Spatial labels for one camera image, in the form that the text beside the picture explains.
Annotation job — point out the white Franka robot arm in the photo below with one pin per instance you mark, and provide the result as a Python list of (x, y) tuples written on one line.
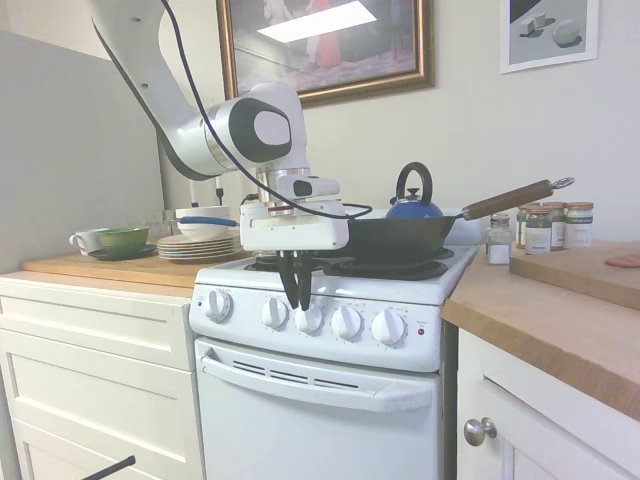
[(185, 140)]

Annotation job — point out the pink flat object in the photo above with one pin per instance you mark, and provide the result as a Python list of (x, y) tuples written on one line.
[(622, 261)]

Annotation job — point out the glass spice jar brown lid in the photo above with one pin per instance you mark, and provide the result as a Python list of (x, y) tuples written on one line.
[(556, 225), (580, 225), (538, 235), (521, 225)]

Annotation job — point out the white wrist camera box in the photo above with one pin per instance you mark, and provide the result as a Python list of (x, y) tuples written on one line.
[(310, 187)]

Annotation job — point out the white electric stove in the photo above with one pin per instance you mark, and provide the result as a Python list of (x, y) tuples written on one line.
[(380, 292)]

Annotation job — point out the green bowl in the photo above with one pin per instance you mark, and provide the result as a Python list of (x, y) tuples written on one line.
[(122, 237)]

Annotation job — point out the wooden cutting board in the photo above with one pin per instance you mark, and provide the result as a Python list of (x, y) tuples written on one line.
[(575, 275)]

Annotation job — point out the white cup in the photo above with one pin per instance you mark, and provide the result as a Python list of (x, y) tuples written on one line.
[(85, 240)]

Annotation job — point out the white cabinet with door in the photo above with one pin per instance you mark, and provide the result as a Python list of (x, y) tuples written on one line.
[(540, 425)]

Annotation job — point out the large white oven knob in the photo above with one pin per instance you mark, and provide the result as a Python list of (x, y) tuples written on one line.
[(219, 306)]

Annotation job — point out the white drawer cabinet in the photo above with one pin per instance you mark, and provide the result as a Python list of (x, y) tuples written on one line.
[(100, 375)]

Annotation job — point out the white bowl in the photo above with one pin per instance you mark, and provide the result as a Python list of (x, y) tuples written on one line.
[(205, 211), (205, 232)]

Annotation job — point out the cream dinner plate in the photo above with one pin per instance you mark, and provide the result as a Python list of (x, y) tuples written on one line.
[(200, 244), (200, 240), (200, 254), (200, 251), (200, 248)]

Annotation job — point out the white stove burner knob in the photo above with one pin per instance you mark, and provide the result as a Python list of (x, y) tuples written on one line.
[(275, 314), (346, 325), (388, 328), (310, 323)]

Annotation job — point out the white stand leg black tip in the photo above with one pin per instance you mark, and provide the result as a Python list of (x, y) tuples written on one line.
[(218, 190), (193, 192)]

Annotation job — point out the grey shapes paper print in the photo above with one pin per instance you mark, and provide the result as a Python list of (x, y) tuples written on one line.
[(550, 35)]

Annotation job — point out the silver cabinet knob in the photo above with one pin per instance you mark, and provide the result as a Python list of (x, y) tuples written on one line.
[(477, 432)]

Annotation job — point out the black tripod leg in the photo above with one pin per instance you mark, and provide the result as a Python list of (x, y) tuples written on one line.
[(110, 466)]

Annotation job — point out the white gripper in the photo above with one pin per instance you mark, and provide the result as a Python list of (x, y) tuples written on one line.
[(295, 232)]

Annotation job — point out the grey partition panel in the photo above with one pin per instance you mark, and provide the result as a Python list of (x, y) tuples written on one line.
[(75, 175)]

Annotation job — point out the glass shaker silver cap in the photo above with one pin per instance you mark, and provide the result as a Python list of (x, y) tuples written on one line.
[(498, 245)]

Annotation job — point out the gold framed painting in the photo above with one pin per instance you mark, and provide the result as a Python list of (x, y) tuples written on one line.
[(325, 45)]

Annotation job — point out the black coil burner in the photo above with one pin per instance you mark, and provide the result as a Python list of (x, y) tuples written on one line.
[(260, 265), (446, 253), (390, 273)]

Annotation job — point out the white oven door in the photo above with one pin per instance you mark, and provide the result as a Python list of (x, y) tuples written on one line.
[(320, 425)]

